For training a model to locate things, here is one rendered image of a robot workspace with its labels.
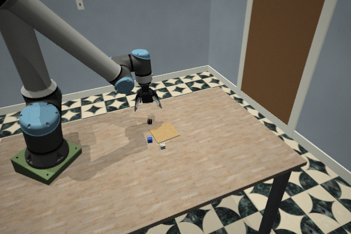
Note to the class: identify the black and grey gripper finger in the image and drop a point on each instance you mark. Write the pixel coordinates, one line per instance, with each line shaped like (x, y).
(156, 99)
(137, 101)

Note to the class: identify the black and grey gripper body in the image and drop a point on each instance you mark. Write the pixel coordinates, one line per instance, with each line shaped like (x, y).
(145, 93)

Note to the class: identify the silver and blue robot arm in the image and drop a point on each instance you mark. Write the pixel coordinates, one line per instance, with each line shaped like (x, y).
(40, 120)

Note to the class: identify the tan square mat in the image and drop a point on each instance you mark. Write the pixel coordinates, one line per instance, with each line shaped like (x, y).
(164, 132)

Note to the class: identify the white die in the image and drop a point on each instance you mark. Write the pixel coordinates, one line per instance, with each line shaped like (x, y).
(162, 145)

